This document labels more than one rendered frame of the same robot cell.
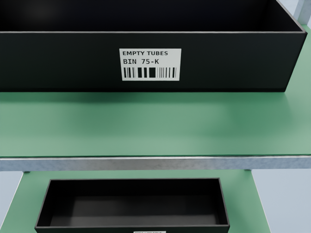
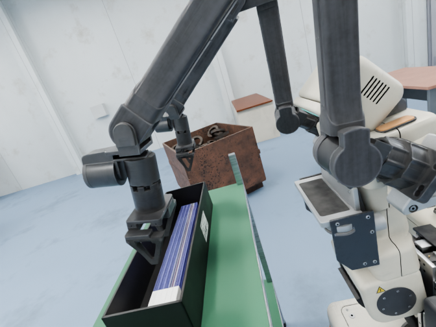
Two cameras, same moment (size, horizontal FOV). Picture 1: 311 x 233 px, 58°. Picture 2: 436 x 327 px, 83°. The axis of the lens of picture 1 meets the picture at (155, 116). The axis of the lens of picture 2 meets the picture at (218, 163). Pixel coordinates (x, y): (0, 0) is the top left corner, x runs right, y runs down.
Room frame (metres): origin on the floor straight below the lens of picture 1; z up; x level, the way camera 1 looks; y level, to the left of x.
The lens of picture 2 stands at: (0.20, 0.70, 1.43)
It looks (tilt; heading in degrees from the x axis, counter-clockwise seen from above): 18 degrees down; 277
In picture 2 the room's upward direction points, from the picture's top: 18 degrees counter-clockwise
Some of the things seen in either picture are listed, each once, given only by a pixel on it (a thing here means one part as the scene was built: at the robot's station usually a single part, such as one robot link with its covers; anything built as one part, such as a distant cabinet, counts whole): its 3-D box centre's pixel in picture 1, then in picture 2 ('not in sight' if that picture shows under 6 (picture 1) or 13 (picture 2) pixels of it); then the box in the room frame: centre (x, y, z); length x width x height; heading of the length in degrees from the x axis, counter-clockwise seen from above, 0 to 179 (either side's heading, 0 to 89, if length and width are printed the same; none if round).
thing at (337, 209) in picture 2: not in sight; (335, 206); (-0.01, 0.06, 0.99); 0.28 x 0.16 x 0.22; 90
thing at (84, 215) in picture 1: (134, 210); not in sight; (0.47, 0.07, 0.41); 0.57 x 0.17 x 0.11; 91
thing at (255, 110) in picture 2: not in sight; (252, 115); (-0.15, -5.25, 0.37); 2.19 x 0.72 x 0.75; 92
